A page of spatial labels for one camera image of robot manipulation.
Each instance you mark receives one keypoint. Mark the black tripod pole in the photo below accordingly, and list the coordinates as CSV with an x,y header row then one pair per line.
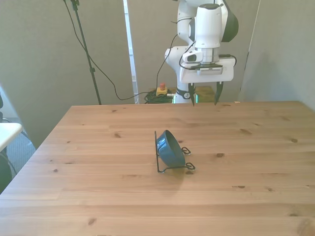
x,y
85,44

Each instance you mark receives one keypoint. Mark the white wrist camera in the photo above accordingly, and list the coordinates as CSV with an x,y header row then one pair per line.
x,y
190,57

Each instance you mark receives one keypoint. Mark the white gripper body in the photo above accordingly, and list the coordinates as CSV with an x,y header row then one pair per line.
x,y
209,77

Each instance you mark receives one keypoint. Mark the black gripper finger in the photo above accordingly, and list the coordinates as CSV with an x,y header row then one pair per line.
x,y
218,93
192,94

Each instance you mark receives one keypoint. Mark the yellow emergency stop button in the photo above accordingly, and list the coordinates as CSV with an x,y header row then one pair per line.
x,y
162,91

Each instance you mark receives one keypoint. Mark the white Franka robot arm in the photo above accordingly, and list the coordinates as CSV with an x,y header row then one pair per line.
x,y
208,24

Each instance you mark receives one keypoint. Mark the white partition post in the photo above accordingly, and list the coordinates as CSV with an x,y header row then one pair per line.
x,y
130,49

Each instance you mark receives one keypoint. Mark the white side table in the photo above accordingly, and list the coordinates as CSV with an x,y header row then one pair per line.
x,y
7,131

